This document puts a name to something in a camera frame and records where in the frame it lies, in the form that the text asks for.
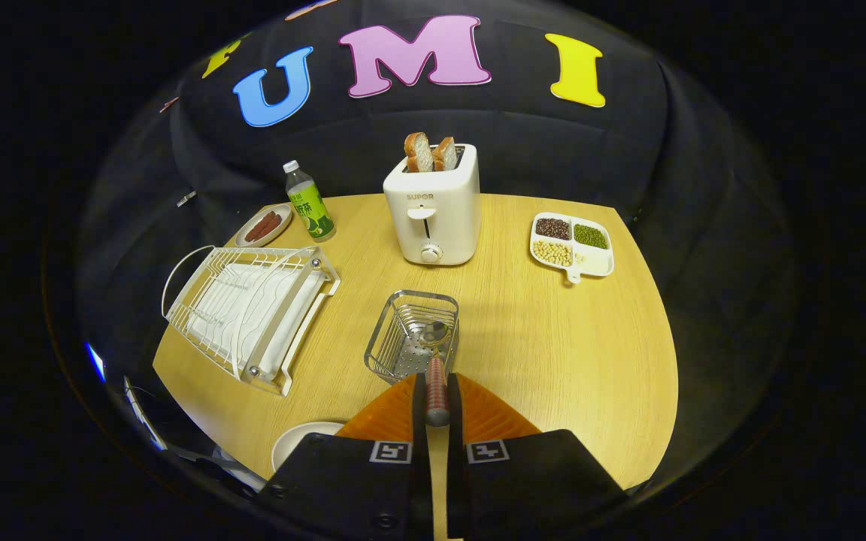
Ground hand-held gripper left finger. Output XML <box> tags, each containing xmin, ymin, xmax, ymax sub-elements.
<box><xmin>260</xmin><ymin>372</ymin><xmax>434</xmax><ymax>541</ymax></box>

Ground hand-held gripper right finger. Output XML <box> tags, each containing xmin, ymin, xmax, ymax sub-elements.
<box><xmin>444</xmin><ymin>372</ymin><xmax>628</xmax><ymax>541</ymax></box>

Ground metal wire basket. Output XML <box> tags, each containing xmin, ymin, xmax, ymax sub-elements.
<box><xmin>364</xmin><ymin>290</ymin><xmax>461</xmax><ymax>385</ymax></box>

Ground beige round plate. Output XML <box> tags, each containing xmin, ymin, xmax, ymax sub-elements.
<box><xmin>271</xmin><ymin>421</ymin><xmax>345</xmax><ymax>473</ymax></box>

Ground white wire dish rack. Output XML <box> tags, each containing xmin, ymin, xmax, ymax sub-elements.
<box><xmin>161</xmin><ymin>244</ymin><xmax>341</xmax><ymax>397</ymax></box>

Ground white divided bean dish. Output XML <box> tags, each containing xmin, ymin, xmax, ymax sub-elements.
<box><xmin>529</xmin><ymin>212</ymin><xmax>616</xmax><ymax>285</ymax></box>

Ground small beige sausage plate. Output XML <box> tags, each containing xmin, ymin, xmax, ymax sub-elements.
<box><xmin>235</xmin><ymin>203</ymin><xmax>295</xmax><ymax>248</ymax></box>

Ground pile of yellow soybeans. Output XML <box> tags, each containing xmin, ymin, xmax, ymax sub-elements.
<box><xmin>533</xmin><ymin>240</ymin><xmax>574</xmax><ymax>267</ymax></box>

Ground white toaster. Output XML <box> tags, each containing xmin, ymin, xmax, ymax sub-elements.
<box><xmin>383</xmin><ymin>143</ymin><xmax>482</xmax><ymax>267</ymax></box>

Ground green label drink bottle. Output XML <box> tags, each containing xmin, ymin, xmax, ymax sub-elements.
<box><xmin>283</xmin><ymin>159</ymin><xmax>336</xmax><ymax>242</ymax></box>

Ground black backdrop cloth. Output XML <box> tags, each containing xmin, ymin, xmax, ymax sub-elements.
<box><xmin>76</xmin><ymin>0</ymin><xmax>795</xmax><ymax>482</ymax></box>

